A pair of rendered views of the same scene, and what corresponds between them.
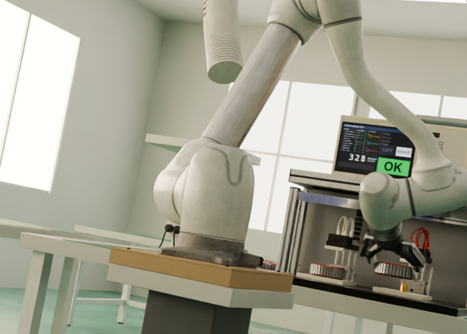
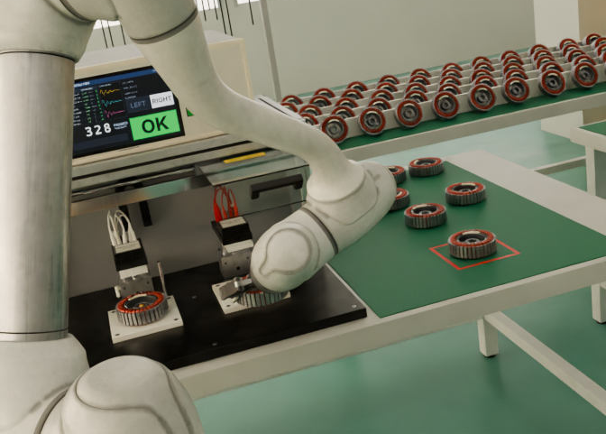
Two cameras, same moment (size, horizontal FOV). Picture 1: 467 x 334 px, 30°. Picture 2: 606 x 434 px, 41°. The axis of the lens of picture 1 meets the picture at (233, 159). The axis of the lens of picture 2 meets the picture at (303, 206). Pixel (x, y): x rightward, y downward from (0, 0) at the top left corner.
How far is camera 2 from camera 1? 142 cm
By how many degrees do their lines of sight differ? 44
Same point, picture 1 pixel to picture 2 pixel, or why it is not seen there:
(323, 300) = (204, 383)
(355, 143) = (87, 110)
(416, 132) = (316, 149)
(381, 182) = (300, 245)
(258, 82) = (54, 185)
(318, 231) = not seen: hidden behind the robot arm
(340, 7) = (169, 3)
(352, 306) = (246, 372)
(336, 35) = (172, 52)
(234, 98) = (26, 235)
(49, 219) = not seen: outside the picture
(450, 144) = (221, 68)
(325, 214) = not seen: hidden behind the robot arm
